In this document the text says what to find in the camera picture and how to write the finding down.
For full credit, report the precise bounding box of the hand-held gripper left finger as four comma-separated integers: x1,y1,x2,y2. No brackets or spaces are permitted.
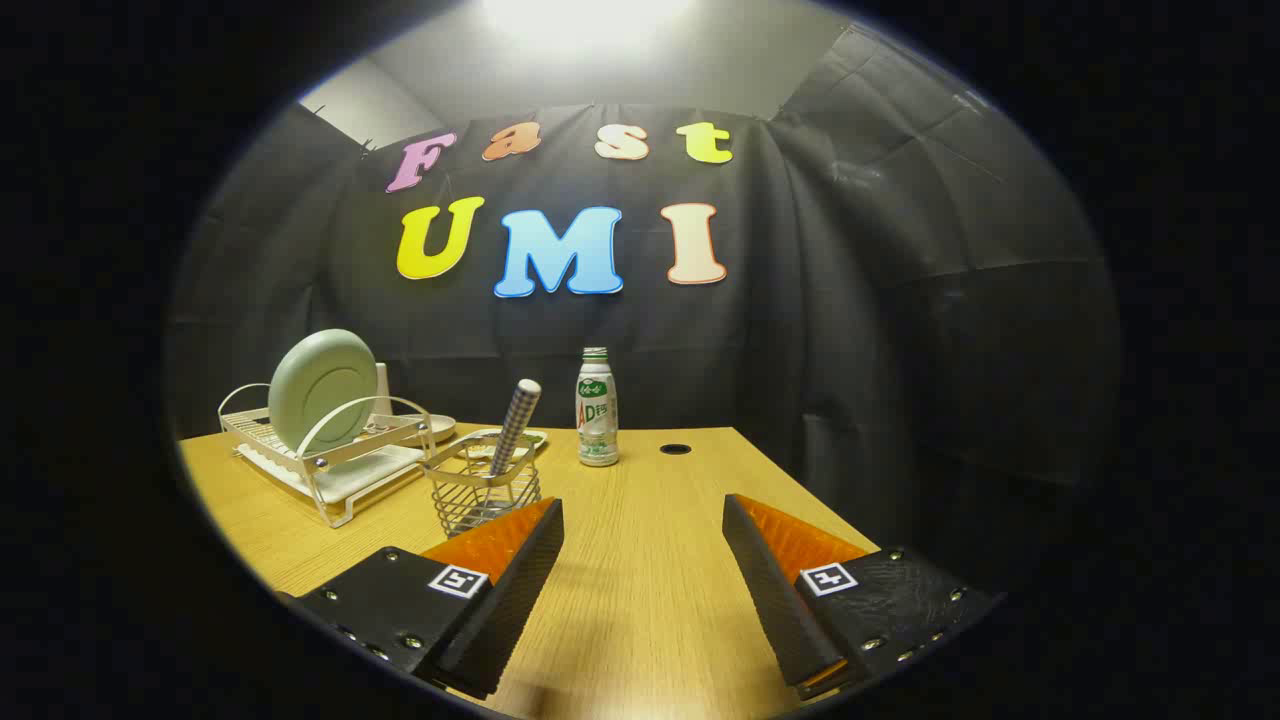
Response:
275,497,565,701

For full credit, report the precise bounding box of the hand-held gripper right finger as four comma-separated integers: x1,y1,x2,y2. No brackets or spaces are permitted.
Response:
722,493,1001,701

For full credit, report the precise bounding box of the metal wire basket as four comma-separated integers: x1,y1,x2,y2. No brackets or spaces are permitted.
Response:
420,430,546,539

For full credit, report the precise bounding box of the spoon with checked handle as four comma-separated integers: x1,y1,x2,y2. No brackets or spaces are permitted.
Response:
488,379,543,476

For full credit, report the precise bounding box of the white wire dish rack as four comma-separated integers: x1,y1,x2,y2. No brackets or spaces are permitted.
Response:
218,362,457,529

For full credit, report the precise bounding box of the pale green plate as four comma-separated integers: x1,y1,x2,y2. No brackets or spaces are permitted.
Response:
268,329,379,456

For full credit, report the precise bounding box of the pale pink plate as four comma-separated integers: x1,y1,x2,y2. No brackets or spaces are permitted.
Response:
398,412,459,447

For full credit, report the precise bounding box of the white divided snack tray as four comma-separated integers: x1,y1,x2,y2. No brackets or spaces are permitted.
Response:
455,428,549,451

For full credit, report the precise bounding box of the white plastic drink bottle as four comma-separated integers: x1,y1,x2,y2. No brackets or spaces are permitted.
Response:
575,347,619,468

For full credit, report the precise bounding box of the black backdrop cloth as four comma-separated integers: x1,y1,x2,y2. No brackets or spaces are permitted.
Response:
165,25,1126,591

